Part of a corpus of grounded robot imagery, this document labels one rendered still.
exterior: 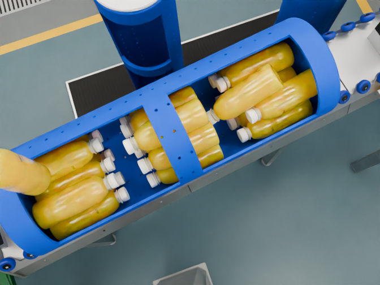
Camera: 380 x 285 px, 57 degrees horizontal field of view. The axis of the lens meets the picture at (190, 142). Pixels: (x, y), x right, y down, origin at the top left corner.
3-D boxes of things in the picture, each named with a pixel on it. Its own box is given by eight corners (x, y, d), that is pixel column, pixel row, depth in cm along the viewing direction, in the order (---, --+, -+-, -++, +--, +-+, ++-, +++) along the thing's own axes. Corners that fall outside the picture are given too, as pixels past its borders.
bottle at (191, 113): (207, 123, 93) (138, 157, 92) (195, 98, 93) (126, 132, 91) (211, 122, 86) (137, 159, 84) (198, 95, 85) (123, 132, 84)
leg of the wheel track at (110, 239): (118, 241, 195) (78, 245, 135) (108, 246, 195) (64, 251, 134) (113, 232, 197) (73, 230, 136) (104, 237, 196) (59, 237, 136)
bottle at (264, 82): (269, 67, 84) (203, 111, 92) (285, 90, 86) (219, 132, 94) (268, 59, 91) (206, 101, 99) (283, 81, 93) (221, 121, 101)
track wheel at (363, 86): (372, 78, 108) (367, 76, 110) (359, 85, 108) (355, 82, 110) (372, 90, 111) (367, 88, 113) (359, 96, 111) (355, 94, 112)
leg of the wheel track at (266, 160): (273, 163, 203) (302, 132, 142) (264, 167, 202) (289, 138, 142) (268, 154, 204) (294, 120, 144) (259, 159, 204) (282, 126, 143)
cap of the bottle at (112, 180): (112, 190, 90) (119, 187, 90) (106, 177, 89) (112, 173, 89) (113, 186, 93) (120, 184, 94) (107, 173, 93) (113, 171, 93)
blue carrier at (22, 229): (316, 121, 111) (358, 93, 83) (60, 249, 104) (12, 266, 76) (272, 46, 115) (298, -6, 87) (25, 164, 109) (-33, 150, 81)
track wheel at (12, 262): (9, 259, 99) (9, 254, 101) (-6, 267, 99) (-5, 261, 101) (18, 267, 102) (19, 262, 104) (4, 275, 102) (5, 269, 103)
